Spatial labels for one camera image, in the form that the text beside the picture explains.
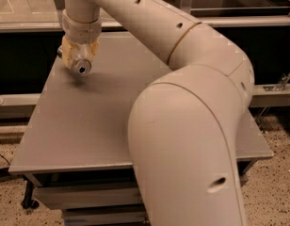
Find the metal railing frame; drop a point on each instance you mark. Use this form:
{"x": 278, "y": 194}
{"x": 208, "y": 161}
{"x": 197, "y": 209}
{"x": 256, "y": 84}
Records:
{"x": 45, "y": 15}

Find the upper grey drawer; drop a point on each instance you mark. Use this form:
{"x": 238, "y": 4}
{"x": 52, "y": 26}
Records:
{"x": 123, "y": 187}

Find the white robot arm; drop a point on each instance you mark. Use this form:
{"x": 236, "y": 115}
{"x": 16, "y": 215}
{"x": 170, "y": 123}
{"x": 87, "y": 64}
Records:
{"x": 182, "y": 128}

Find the black caster leg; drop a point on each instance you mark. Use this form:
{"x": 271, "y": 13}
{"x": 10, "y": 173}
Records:
{"x": 28, "y": 202}

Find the grey drawer cabinet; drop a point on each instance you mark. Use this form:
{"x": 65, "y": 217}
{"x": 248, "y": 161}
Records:
{"x": 80, "y": 123}

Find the grey drawer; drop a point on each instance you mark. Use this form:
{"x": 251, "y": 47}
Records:
{"x": 110, "y": 215}
{"x": 123, "y": 187}

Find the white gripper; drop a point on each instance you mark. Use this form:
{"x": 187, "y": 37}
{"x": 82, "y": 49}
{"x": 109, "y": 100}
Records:
{"x": 81, "y": 32}

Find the metal bracket on rail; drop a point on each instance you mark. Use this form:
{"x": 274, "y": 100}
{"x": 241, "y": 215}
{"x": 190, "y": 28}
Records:
{"x": 280, "y": 85}

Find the lower grey drawer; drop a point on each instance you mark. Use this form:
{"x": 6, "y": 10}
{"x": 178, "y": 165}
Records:
{"x": 110, "y": 215}

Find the silver blue redbull can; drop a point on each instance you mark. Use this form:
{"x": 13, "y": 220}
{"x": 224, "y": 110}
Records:
{"x": 82, "y": 66}

